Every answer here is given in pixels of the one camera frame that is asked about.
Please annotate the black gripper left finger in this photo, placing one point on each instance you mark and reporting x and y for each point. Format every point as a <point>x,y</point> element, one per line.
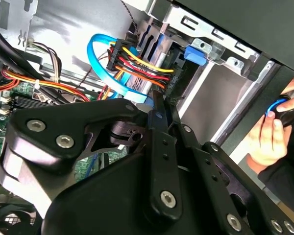
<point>63,117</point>

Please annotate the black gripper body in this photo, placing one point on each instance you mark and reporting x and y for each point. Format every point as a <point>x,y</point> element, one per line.
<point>100,208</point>

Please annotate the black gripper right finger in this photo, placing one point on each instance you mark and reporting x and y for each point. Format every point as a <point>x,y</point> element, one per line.
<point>205,166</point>

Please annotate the round black blue-ringed tool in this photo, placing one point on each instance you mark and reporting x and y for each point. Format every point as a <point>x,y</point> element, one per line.
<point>287,117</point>

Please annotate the person's left hand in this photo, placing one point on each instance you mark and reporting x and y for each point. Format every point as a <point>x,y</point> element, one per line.
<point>269,144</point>

